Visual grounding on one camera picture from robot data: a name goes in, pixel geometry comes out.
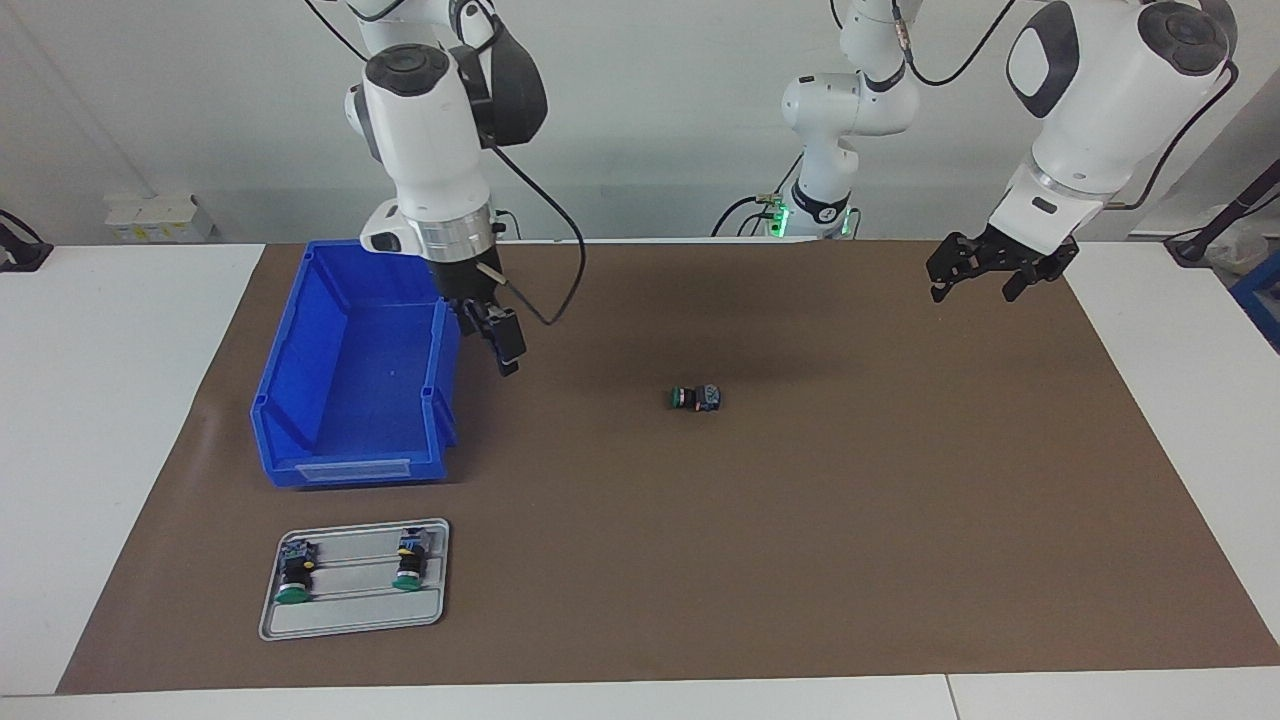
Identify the black stand pole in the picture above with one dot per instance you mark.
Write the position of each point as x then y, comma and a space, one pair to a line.
1225, 212

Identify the brown table mat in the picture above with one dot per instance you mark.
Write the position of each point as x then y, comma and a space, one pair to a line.
800, 520

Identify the black clamp mount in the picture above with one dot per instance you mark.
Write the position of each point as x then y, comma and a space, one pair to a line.
22, 255

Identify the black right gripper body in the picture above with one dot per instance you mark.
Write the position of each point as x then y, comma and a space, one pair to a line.
468, 285

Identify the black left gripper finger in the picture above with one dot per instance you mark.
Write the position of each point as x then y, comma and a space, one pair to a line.
1040, 268
955, 258

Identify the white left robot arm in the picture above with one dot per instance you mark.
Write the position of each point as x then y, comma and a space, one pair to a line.
1100, 90

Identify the green push button switch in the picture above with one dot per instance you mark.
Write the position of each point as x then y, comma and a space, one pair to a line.
410, 562
295, 575
700, 398

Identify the grey plastic tray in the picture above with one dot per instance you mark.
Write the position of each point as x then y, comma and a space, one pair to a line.
350, 622

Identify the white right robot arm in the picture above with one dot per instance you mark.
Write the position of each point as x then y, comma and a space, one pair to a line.
430, 140

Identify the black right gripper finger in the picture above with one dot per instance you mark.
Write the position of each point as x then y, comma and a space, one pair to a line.
475, 322
508, 345

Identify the clear plastic bag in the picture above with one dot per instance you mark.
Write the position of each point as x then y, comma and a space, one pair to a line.
1240, 248

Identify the blue plastic storage bin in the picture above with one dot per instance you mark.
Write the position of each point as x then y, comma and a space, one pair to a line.
370, 380

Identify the white cardboard box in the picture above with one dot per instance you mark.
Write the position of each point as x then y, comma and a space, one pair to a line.
155, 220

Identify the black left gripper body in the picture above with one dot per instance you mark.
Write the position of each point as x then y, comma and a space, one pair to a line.
1008, 252

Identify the blue crate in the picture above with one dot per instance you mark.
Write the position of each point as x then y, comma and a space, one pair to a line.
1262, 295

